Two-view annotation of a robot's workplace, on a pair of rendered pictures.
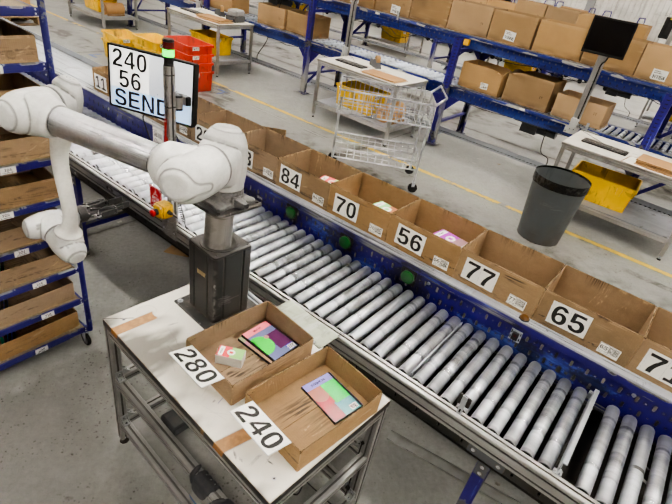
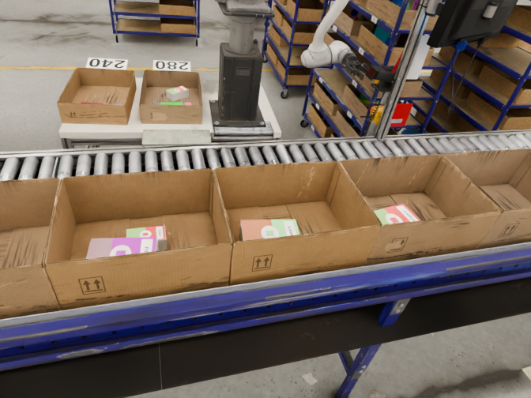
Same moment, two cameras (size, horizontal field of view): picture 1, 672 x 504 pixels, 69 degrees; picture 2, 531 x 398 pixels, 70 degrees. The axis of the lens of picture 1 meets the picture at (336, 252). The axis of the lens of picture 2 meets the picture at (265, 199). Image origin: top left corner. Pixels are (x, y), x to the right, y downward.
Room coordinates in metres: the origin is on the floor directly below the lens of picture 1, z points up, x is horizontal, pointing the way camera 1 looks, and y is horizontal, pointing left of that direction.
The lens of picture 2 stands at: (2.80, -0.84, 1.70)
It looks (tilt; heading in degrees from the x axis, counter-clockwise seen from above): 40 degrees down; 126
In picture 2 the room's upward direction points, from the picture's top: 9 degrees clockwise
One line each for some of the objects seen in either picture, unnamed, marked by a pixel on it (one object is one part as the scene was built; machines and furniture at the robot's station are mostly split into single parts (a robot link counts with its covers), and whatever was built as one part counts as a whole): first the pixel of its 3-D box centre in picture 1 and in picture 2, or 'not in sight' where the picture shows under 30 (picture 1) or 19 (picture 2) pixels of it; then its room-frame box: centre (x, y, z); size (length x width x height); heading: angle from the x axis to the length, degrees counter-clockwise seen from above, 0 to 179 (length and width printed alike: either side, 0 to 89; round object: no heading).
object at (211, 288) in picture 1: (219, 275); (239, 83); (1.59, 0.45, 0.91); 0.26 x 0.26 x 0.33; 53
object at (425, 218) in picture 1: (435, 235); (144, 232); (2.17, -0.48, 0.96); 0.39 x 0.29 x 0.17; 57
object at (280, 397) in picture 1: (314, 402); (100, 95); (1.14, -0.02, 0.80); 0.38 x 0.28 x 0.10; 140
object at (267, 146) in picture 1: (270, 154); (505, 195); (2.82, 0.50, 0.97); 0.39 x 0.29 x 0.17; 57
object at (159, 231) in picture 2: not in sight; (147, 239); (2.15, -0.46, 0.91); 0.10 x 0.06 x 0.05; 58
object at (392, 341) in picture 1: (406, 329); (99, 194); (1.70, -0.37, 0.72); 0.52 x 0.05 x 0.05; 147
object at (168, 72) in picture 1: (170, 158); (403, 67); (2.19, 0.88, 1.11); 0.12 x 0.05 x 0.88; 57
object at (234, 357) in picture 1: (230, 356); (178, 93); (1.30, 0.31, 0.78); 0.10 x 0.06 x 0.05; 88
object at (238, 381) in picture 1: (251, 348); (171, 95); (1.34, 0.25, 0.80); 0.38 x 0.28 x 0.10; 142
